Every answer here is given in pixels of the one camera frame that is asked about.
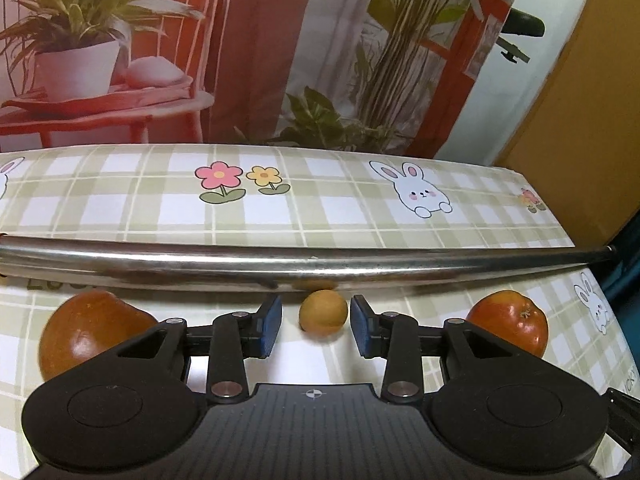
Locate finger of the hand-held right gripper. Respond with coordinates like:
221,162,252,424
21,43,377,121
606,389,640,461

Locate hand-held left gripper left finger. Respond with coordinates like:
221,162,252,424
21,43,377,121
117,294,284,405

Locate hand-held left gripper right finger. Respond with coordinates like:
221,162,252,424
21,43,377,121
350,294,508,405

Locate small brown round fruit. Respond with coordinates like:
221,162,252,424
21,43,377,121
299,290,349,336

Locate metal rod with gold end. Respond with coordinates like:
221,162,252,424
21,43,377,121
0,236,617,294

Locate checked tablecloth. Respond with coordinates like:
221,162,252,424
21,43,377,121
0,142,640,480

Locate small red apple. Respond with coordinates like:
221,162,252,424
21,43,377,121
466,290,549,359

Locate dark teal object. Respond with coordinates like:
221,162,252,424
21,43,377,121
597,232,640,311

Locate large red-green apple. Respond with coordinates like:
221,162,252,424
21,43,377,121
39,290,159,382

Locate brown board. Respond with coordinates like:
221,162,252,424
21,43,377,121
492,0,640,250

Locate black saddle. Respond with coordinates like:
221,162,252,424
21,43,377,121
497,7,546,66

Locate wall poster with plants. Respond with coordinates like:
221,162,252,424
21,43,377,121
0,0,602,166

